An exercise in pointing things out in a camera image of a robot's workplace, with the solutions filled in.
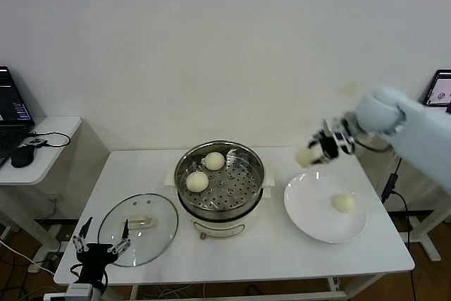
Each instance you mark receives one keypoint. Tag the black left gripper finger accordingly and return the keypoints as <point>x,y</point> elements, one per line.
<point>86,227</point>
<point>125,230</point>

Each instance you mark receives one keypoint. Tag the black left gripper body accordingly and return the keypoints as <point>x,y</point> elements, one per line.
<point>97,255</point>

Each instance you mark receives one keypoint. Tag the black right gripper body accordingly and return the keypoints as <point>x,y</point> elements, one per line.
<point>329,147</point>

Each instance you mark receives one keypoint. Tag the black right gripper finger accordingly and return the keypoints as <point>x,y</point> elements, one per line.
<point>321,161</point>
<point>315,140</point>

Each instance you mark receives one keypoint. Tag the white steamed baozi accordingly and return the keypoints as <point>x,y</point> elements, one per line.
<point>197,182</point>
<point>343,203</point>
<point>215,161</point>
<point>306,157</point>

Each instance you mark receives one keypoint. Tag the round glass lid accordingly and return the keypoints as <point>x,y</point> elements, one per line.
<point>158,216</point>

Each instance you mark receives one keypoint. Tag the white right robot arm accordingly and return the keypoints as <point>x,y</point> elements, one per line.
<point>423,139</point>

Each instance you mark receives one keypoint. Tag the perforated steel steamer basket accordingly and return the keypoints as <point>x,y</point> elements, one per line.
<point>239,188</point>

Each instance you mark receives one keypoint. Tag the round white plate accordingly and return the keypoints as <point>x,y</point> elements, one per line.
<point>310,216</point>

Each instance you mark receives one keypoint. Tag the cream electric cooker pot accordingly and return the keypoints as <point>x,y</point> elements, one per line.
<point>218,227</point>

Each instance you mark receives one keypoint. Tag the black computer mouse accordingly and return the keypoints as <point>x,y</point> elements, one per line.
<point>23,156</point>

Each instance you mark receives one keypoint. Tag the white side desk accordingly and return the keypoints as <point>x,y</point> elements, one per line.
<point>424,234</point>
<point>53,132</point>

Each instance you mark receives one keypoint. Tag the dark grey open laptop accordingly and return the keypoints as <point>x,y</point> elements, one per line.
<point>440,91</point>

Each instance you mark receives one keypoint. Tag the black open laptop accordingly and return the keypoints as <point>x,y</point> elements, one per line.
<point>10,103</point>

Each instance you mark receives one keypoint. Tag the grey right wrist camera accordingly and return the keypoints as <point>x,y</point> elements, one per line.
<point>341,136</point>

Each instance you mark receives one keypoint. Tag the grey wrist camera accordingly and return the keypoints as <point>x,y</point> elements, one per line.
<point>79,292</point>
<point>341,136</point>

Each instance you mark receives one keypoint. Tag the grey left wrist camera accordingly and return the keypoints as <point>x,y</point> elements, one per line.
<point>79,292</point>

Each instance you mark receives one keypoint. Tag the white wall socket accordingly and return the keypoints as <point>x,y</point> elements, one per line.
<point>53,198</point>

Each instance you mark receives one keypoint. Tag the white table frame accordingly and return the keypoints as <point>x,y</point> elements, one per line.
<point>246,296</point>

